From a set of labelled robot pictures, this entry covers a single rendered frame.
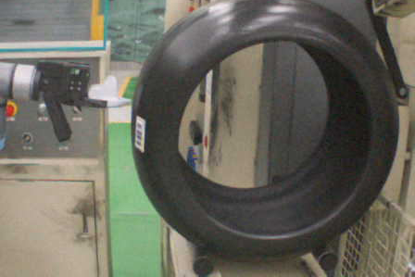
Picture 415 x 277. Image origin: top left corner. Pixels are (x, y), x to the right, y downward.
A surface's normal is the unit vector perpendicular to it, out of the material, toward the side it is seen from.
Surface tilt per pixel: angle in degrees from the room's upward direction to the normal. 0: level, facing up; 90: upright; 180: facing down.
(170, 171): 93
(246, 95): 90
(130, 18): 90
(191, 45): 59
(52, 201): 90
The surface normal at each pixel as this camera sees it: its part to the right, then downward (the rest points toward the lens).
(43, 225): 0.15, 0.26
